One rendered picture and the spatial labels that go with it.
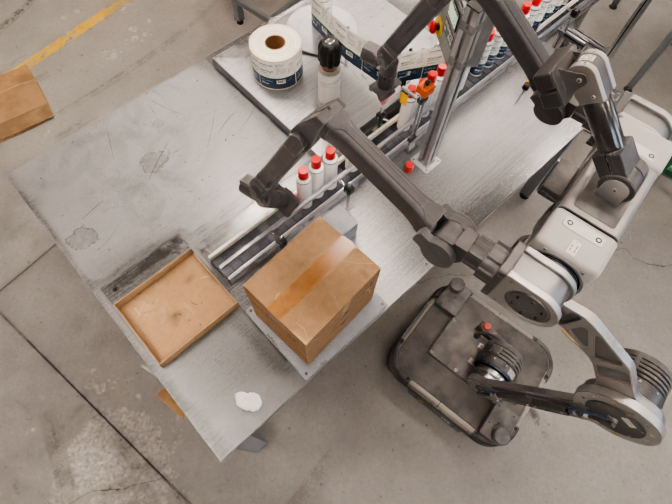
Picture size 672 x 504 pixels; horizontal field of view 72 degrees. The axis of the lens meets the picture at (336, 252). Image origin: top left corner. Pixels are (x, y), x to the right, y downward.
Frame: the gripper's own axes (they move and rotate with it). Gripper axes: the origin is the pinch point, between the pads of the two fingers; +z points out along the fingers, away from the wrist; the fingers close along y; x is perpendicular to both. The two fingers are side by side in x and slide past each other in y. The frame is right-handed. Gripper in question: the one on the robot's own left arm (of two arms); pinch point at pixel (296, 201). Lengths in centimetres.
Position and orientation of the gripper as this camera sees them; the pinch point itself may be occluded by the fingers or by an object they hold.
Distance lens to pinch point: 160.3
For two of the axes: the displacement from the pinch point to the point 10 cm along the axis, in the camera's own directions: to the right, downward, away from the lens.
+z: 4.4, -0.5, 8.9
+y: -6.7, -6.8, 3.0
